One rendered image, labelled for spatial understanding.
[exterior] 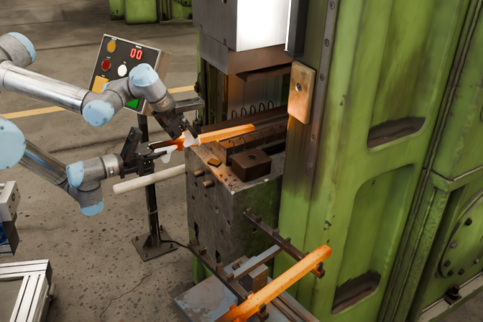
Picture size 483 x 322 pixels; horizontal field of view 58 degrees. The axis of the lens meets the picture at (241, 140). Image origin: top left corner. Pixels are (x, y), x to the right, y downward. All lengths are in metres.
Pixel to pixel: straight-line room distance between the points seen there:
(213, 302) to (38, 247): 1.51
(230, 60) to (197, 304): 0.77
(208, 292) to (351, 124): 0.70
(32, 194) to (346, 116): 2.38
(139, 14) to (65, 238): 4.21
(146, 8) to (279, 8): 5.09
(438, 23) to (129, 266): 1.90
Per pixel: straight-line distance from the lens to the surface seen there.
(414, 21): 1.38
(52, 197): 3.11
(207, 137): 1.57
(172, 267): 2.49
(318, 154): 1.37
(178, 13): 6.45
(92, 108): 1.30
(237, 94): 1.82
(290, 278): 1.18
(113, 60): 2.02
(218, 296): 1.48
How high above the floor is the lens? 1.83
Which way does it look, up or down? 31 degrees down
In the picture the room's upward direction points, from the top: 2 degrees clockwise
